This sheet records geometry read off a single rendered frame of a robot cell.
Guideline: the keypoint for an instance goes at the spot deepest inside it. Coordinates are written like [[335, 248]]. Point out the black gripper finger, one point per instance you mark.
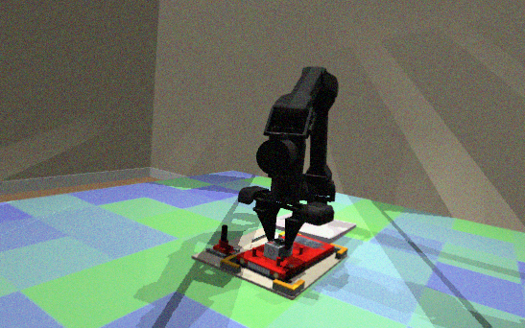
[[268, 220], [292, 227]]

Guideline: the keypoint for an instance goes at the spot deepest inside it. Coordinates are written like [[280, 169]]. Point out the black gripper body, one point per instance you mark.
[[285, 189]]

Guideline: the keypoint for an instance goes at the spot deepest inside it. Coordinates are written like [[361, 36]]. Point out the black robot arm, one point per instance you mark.
[[294, 117]]

